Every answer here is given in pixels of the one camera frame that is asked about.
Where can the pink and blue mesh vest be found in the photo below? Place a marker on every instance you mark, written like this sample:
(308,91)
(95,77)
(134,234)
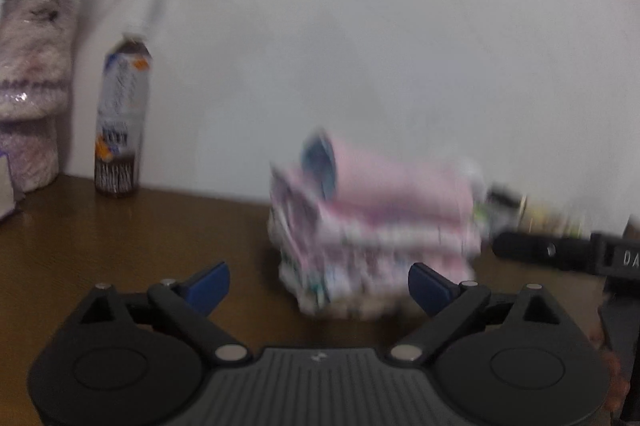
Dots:
(400,186)

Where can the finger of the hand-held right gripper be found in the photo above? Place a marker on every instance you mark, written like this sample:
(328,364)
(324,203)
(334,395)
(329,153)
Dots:
(540,248)

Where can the pink ruffled folded garment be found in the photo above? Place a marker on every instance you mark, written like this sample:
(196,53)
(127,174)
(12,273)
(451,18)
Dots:
(380,263)

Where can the tea bottle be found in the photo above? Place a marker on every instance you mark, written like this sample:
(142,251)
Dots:
(122,106)

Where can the fuzzy purple flower vase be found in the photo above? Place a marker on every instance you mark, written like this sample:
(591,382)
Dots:
(35,56)

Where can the purple tissue pack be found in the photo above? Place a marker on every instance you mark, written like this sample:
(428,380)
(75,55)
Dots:
(7,196)

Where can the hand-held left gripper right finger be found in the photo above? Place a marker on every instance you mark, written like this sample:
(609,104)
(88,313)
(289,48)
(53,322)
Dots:
(427,288)

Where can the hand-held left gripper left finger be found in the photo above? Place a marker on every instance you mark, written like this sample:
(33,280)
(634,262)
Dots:
(210,288)

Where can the pink floral folded garment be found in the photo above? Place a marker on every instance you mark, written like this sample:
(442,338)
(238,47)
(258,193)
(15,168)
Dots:
(300,206)

